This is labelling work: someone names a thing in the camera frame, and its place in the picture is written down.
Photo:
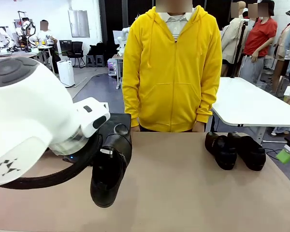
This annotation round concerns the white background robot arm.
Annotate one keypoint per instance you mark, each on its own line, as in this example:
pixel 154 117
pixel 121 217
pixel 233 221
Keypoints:
pixel 26 26
pixel 1 38

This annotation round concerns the mannequin with bucket hat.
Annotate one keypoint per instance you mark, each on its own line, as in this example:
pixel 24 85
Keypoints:
pixel 284 41

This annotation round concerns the black bags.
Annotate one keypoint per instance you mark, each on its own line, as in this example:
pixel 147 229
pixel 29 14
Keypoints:
pixel 96 48

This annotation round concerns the black tripod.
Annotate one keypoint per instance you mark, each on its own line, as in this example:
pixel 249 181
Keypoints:
pixel 239 48

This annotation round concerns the person's left forearm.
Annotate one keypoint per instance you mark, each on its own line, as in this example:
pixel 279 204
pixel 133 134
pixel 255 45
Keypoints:
pixel 207 106

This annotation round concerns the person in white T-shirt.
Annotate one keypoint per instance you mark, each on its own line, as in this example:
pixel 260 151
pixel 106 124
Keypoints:
pixel 47 33

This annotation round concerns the mannequin in beige jacket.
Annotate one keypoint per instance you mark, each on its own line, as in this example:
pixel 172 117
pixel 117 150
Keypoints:
pixel 229 41

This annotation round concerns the black office chair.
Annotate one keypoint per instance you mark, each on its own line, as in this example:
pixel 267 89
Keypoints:
pixel 76 50

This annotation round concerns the black leather loafer shoe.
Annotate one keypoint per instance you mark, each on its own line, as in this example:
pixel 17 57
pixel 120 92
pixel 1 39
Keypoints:
pixel 221 152
pixel 111 174
pixel 251 154

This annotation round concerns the person's right forearm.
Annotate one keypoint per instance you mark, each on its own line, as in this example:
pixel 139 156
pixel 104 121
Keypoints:
pixel 129 106

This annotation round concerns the white air purifier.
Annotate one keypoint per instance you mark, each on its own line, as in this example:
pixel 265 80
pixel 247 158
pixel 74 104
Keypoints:
pixel 66 73

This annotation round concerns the black monitor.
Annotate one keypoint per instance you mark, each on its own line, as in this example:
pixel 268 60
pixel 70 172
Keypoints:
pixel 64 47

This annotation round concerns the person in yellow hoodie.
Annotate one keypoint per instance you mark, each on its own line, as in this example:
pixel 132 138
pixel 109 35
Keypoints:
pixel 171 72

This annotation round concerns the silver wall panel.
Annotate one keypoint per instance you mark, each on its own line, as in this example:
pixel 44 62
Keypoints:
pixel 79 23

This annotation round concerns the white workbench table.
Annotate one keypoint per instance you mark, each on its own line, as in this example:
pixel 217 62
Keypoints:
pixel 19 55

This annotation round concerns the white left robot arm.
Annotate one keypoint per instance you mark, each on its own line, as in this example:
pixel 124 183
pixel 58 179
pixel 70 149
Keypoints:
pixel 26 108

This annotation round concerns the mannequin in red shirt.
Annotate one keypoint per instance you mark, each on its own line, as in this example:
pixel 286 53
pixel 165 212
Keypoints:
pixel 259 36

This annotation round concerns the person's right hand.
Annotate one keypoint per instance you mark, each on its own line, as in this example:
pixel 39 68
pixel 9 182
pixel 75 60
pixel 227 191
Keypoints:
pixel 135 128

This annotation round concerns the person's left hand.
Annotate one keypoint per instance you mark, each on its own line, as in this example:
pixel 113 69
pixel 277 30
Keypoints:
pixel 199 126

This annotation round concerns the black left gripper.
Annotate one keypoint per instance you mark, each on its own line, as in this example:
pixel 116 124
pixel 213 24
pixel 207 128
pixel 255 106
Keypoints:
pixel 82 155

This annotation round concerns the black shoe stand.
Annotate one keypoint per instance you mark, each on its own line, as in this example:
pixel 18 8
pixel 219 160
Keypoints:
pixel 122 119

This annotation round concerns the computer case with lights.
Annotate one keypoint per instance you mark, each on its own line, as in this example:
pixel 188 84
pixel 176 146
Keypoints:
pixel 112 66

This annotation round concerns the grey stool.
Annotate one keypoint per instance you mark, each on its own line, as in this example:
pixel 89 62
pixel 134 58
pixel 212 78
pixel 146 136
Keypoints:
pixel 99 60
pixel 90 60

